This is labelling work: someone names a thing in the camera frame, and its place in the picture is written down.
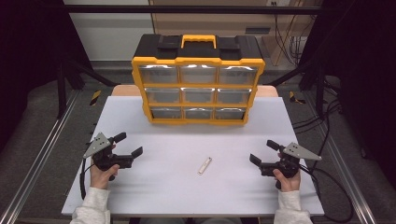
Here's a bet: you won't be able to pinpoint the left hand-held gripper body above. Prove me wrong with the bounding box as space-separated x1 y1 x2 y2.
82 132 135 182

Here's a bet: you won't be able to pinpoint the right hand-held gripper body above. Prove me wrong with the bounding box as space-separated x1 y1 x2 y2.
260 142 323 190

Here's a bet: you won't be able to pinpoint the cream nail clipper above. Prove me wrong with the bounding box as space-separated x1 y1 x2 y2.
197 156 213 176

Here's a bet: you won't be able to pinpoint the clear plastic drawer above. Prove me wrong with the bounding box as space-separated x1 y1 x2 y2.
145 88 181 105

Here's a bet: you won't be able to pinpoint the yellow black drawer organizer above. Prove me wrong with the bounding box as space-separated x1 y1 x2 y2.
131 33 266 127

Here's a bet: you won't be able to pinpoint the person's right hand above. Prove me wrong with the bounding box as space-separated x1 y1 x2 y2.
273 169 303 193

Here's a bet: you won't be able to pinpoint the person's left hand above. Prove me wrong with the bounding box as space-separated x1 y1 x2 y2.
90 163 120 190

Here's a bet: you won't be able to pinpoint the light wooden table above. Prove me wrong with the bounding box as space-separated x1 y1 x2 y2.
111 84 279 98

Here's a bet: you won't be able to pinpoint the yellow black tape marker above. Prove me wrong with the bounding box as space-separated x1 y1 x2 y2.
289 91 306 105
90 90 103 106

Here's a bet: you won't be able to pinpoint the set of clear drawers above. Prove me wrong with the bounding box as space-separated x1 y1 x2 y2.
138 63 260 120

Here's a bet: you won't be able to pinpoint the black curtain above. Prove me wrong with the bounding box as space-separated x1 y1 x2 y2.
298 0 396 181
0 0 93 150

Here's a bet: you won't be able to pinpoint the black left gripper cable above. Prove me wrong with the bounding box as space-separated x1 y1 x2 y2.
79 158 95 201

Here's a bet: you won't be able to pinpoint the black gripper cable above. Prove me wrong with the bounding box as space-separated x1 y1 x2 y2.
299 165 355 224
79 158 95 201

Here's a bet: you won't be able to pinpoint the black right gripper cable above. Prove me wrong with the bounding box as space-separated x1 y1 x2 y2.
299 165 355 224

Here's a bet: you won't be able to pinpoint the aluminium floor rail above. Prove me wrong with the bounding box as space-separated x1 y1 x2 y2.
0 89 81 224
302 92 378 224

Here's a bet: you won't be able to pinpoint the black floor cables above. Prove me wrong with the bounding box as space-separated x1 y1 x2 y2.
291 76 344 135

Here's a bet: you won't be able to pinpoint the black slanted frame strut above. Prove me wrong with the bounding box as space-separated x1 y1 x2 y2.
56 58 120 119
266 58 327 119

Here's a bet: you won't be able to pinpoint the hanging black cable bundle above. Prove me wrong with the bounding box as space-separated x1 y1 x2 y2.
273 13 310 67

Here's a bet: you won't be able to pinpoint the black horizontal frame bar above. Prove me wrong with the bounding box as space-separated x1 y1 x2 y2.
61 4 323 15

